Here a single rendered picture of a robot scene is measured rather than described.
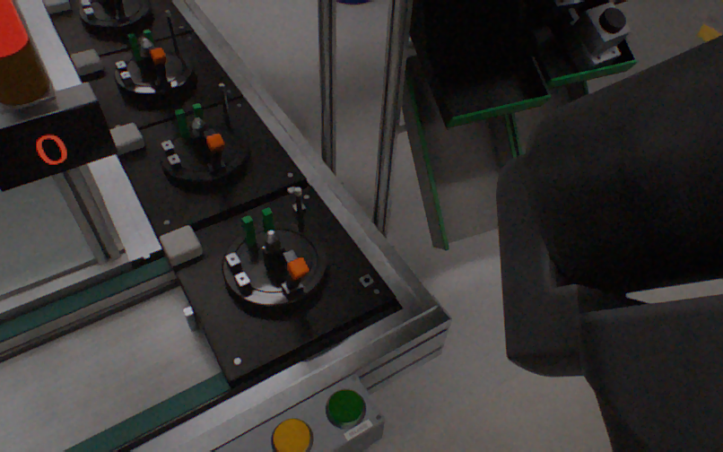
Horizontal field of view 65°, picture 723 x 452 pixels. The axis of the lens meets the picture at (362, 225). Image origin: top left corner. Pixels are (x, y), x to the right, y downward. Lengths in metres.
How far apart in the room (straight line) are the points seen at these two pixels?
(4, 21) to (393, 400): 0.62
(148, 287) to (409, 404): 0.40
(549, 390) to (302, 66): 0.86
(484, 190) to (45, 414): 0.64
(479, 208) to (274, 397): 0.38
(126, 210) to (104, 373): 0.25
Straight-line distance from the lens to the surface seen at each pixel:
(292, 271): 0.67
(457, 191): 0.81
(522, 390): 0.86
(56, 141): 0.67
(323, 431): 0.69
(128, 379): 0.81
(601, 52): 0.79
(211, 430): 0.72
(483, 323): 0.90
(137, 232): 0.90
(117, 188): 0.97
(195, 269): 0.81
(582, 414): 0.87
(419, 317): 0.77
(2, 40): 0.61
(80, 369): 0.84
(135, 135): 1.00
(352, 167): 1.08
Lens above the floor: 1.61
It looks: 50 degrees down
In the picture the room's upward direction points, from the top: 3 degrees clockwise
